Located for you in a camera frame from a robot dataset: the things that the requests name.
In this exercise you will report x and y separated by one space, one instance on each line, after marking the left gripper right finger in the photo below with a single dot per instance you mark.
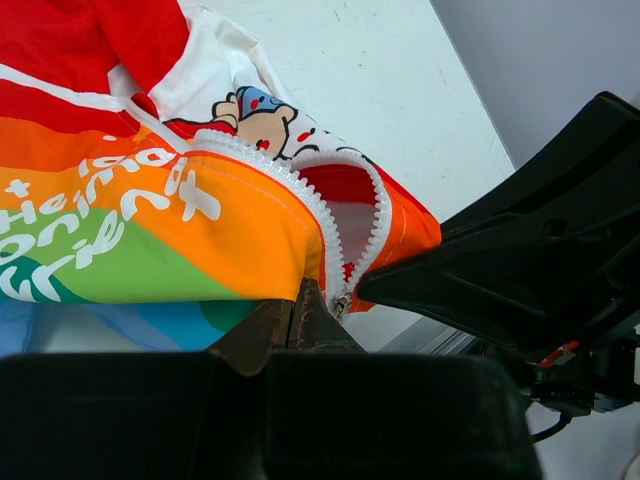
338 415

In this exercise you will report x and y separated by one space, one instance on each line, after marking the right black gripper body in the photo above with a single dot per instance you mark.
581 359

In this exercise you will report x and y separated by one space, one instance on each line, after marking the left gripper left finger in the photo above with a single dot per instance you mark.
171 415

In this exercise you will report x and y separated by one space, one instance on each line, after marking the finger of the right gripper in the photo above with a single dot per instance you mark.
550 257

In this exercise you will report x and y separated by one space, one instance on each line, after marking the red rainbow kids jacket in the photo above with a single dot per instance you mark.
154 176

